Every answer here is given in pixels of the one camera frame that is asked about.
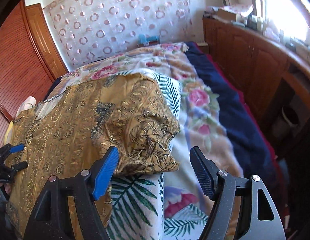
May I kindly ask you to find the golden patterned garment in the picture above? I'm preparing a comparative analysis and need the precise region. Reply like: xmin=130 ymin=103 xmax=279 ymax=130
xmin=6 ymin=73 xmax=179 ymax=235

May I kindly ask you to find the yellow plush toy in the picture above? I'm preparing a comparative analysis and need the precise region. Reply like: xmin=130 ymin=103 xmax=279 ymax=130
xmin=3 ymin=121 xmax=14 ymax=145

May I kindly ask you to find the navy blue bedsheet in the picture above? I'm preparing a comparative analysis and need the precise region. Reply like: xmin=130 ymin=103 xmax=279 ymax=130
xmin=186 ymin=42 xmax=277 ymax=185

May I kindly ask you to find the palm leaf blanket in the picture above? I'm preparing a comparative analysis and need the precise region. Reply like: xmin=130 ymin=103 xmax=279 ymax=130
xmin=106 ymin=68 xmax=208 ymax=239

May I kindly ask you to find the brown louvered wardrobe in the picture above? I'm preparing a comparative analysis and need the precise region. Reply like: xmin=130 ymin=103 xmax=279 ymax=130
xmin=0 ymin=0 xmax=68 ymax=147

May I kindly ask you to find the floral quilt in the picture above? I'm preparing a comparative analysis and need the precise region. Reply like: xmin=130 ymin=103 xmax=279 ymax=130
xmin=46 ymin=42 xmax=246 ymax=240

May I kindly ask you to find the brown wooden cabinet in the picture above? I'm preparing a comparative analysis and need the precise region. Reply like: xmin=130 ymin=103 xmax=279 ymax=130
xmin=202 ymin=17 xmax=310 ymax=131

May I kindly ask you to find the white circle-pattern curtain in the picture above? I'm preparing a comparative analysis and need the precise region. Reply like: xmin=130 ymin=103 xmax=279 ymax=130
xmin=44 ymin=0 xmax=192 ymax=70

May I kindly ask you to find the blue toy at headboard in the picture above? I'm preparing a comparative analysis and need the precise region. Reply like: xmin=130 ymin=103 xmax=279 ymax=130
xmin=138 ymin=34 xmax=160 ymax=47

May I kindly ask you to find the cardboard box on cabinet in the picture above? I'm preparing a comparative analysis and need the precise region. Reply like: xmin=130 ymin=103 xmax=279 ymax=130
xmin=216 ymin=4 xmax=255 ymax=23

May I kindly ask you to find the window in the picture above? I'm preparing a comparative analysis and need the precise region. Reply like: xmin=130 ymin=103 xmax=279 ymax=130
xmin=252 ymin=0 xmax=310 ymax=46

